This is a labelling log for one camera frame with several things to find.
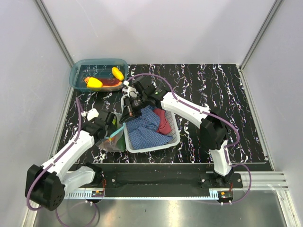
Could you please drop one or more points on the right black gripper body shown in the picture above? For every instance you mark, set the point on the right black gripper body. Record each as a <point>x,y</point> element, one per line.
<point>138,104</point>

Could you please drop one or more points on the fake carrot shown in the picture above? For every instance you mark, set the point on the fake carrot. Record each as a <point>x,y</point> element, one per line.
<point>113,82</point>

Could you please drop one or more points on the fake yellow banana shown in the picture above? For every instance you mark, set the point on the fake yellow banana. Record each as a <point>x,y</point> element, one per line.
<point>117,74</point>

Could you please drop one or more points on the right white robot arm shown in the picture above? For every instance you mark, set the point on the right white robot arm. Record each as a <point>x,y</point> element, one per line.
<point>213,128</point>

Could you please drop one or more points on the clear zip top bag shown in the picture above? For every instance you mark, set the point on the clear zip top bag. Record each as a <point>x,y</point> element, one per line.
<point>115,139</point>

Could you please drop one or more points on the fake yellow lemon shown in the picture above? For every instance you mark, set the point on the fake yellow lemon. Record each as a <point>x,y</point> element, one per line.
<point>93,82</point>

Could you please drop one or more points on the blue checkered shirt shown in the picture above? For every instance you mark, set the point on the blue checkered shirt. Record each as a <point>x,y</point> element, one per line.
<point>142,131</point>

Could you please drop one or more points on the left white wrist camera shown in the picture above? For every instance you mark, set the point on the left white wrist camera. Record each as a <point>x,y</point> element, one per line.
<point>91,114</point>

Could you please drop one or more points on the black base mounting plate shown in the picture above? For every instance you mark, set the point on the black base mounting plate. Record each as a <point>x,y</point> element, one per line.
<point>161,184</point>

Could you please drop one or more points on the fake green cucumber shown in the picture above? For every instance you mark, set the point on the fake green cucumber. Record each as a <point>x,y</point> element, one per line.
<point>121,144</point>

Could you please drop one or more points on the white plastic basket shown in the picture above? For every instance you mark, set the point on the white plastic basket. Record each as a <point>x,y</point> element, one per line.
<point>174,133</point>

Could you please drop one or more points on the red cloth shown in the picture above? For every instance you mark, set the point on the red cloth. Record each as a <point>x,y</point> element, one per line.
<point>164,127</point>

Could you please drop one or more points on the blue transparent plastic tub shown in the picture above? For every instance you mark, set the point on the blue transparent plastic tub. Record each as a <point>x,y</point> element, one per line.
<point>98,68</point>

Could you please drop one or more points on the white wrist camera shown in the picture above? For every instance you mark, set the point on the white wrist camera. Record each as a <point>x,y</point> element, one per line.
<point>91,114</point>
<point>128,90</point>

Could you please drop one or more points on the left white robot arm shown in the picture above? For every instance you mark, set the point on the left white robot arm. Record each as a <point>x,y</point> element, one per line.
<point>47,184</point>

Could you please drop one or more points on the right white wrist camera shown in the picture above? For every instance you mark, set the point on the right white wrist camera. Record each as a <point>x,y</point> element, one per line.
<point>128,90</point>

